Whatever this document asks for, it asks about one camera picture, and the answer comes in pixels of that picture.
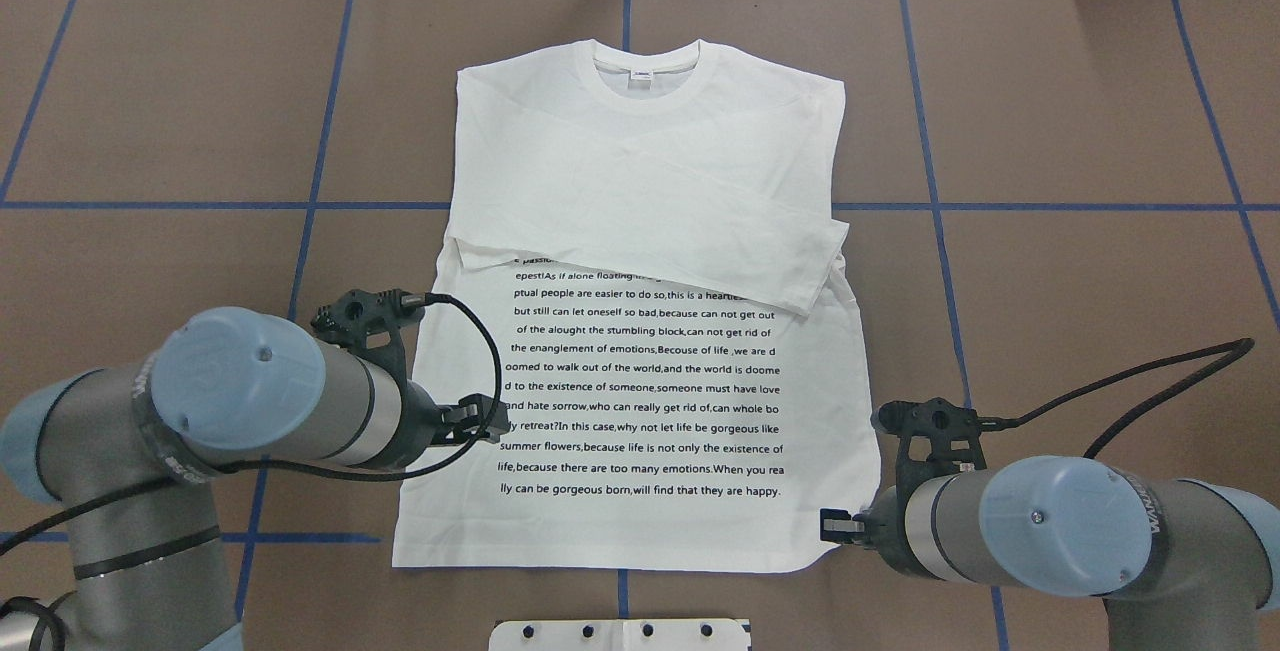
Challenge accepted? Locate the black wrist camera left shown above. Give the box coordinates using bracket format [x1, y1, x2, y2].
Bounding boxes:
[310, 288, 428, 376]

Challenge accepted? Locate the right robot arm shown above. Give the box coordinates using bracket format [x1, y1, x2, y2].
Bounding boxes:
[819, 457, 1279, 650]

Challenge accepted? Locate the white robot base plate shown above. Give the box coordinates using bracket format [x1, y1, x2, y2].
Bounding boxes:
[488, 618, 753, 650]

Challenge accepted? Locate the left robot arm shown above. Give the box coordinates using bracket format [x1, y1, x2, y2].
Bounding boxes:
[3, 288, 511, 650]

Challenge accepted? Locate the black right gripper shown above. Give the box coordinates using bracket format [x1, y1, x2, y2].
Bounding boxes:
[819, 486, 916, 572]

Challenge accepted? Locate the white long-sleeve printed shirt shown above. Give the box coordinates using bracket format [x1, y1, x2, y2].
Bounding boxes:
[390, 40, 881, 574]

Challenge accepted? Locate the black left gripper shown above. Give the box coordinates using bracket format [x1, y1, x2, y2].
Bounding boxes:
[398, 379, 511, 467]

